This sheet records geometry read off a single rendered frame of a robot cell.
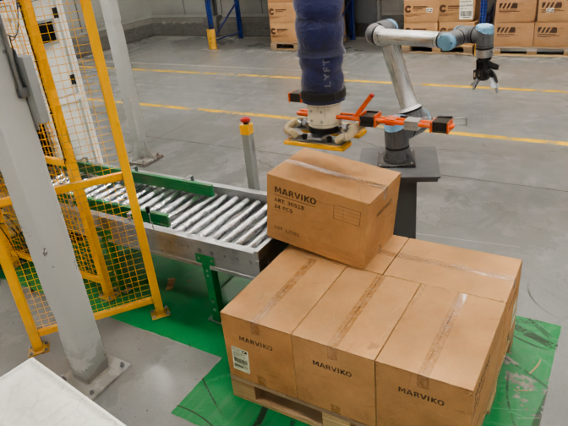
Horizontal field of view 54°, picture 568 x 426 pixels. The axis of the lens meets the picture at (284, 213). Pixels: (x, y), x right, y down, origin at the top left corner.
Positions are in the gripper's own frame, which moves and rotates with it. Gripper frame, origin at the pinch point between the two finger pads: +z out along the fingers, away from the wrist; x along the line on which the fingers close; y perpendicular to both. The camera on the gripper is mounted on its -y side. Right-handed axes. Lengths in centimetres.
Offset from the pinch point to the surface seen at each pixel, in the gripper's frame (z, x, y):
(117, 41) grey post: -15, -379, 43
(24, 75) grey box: -60, -93, 209
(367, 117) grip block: -13, -9, 88
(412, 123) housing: -11, 11, 79
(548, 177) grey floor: 133, -38, -162
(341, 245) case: 50, -14, 109
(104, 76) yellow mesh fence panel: -44, -118, 165
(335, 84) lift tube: -29, -23, 92
